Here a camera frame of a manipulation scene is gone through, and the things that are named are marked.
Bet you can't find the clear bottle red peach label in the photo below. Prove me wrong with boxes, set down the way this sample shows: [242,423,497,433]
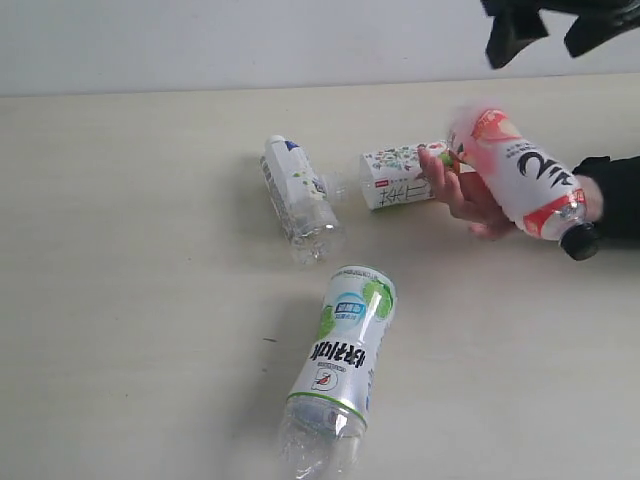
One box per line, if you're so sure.
[448,103,599,261]

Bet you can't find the square bottle floral label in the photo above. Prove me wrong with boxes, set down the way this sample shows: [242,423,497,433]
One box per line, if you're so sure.
[359,141,460,210]

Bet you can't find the clear bottle green lime label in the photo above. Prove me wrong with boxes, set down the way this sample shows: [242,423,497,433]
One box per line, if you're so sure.
[279,265,397,479]

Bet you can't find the person's open hand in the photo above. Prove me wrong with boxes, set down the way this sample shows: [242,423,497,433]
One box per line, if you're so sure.
[418,148,517,240]

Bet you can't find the clear bottle blue triangle label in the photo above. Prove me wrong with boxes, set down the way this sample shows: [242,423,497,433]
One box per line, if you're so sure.
[260,135,348,264]

